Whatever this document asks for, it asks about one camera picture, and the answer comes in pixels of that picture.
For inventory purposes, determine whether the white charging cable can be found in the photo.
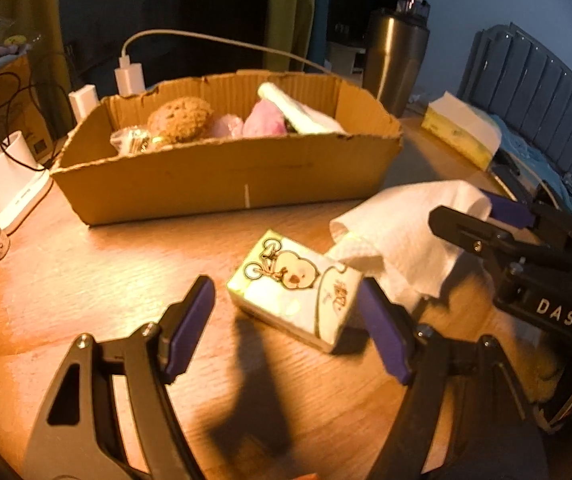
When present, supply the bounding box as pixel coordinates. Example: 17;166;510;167
119;28;337;76

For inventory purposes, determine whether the cardboard box tray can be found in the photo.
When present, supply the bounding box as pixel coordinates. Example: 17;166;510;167
51;70;403;226

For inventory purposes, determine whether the yellow tissue box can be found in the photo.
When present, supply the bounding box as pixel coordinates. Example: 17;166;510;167
422;92;502;171

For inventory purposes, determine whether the white desk lamp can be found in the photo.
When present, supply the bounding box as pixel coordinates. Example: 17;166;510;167
0;130;53;235

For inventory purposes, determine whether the white sock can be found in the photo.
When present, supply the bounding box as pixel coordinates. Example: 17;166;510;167
258;82;346;134

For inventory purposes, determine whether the stainless steel tumbler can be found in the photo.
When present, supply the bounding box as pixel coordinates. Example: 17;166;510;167
362;16;429;117

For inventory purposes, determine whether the grey padded headboard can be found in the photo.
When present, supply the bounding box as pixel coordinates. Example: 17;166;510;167
457;23;572;177

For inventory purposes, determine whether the brown paper bag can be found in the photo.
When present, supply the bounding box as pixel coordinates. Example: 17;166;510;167
0;55;55;164

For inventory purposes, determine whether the white towel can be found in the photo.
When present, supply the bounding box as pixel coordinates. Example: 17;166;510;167
326;180;491;312

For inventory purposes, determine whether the yellow green curtain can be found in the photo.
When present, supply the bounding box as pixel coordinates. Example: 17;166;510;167
266;0;315;58

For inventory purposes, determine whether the black smartphone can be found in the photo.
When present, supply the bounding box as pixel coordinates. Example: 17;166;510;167
489;160;555;206

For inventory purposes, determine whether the black monitor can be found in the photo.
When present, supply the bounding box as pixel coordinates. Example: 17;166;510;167
326;0;399;48

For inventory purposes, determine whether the brown plush bear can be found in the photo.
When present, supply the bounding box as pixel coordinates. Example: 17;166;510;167
147;96;214;144

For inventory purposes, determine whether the cartoon tissue pack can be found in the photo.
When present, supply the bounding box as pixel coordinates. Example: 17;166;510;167
228;230;362;353

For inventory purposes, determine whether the bubble wrap piece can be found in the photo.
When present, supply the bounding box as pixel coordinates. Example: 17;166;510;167
109;126;152;156

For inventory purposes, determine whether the blue patterned bedding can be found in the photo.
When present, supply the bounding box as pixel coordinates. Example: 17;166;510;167
490;114;572;213

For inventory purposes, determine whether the pink plush toy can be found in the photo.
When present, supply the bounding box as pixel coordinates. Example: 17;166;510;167
209;99;287;139

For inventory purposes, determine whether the small white adapter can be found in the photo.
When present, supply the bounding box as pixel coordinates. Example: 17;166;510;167
68;84;98;122

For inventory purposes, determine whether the white charger plug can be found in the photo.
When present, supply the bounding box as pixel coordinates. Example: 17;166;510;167
115;54;146;96

